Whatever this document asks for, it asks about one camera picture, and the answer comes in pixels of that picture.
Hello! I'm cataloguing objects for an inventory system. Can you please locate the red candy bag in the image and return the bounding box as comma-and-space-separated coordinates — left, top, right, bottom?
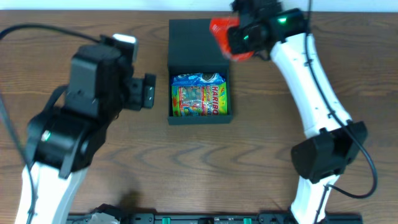
209, 17, 254, 62

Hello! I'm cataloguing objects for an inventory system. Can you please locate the blue Oreo cookie pack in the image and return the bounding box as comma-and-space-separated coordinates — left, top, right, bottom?
171, 73, 225, 86

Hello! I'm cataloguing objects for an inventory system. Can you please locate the black gift box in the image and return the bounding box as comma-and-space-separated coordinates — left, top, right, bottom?
167, 19, 233, 125

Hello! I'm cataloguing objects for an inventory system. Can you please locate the green Haribo gummy bag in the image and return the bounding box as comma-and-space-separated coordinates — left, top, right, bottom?
172, 83, 228, 117

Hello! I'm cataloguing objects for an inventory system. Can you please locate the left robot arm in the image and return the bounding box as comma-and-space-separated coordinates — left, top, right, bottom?
16, 34, 155, 223

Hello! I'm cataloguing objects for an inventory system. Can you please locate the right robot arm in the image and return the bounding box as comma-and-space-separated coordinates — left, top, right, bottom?
227, 0, 368, 223

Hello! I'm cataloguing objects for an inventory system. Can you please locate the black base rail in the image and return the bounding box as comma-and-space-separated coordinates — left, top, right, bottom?
67, 213, 364, 224

